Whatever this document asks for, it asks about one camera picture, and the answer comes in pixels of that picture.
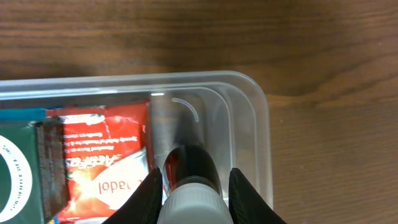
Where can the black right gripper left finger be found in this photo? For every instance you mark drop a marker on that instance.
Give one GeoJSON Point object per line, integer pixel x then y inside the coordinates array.
{"type": "Point", "coordinates": [143, 206]}

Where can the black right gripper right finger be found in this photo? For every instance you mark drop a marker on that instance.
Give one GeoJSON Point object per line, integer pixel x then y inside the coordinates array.
{"type": "Point", "coordinates": [246, 206]}

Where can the dark bottle white cap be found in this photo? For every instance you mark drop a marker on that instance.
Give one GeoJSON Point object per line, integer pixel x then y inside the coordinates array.
{"type": "Point", "coordinates": [194, 193]}

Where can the red medicine box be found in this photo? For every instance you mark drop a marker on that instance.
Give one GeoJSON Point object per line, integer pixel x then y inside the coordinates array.
{"type": "Point", "coordinates": [105, 156]}

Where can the green Zam-Buk box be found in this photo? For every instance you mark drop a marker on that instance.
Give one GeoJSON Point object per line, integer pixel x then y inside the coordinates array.
{"type": "Point", "coordinates": [20, 183]}

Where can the blue fever patch box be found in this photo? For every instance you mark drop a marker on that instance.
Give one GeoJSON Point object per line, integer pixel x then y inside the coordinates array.
{"type": "Point", "coordinates": [28, 114]}

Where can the clear plastic container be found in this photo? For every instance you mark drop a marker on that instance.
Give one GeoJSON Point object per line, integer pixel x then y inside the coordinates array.
{"type": "Point", "coordinates": [226, 111]}

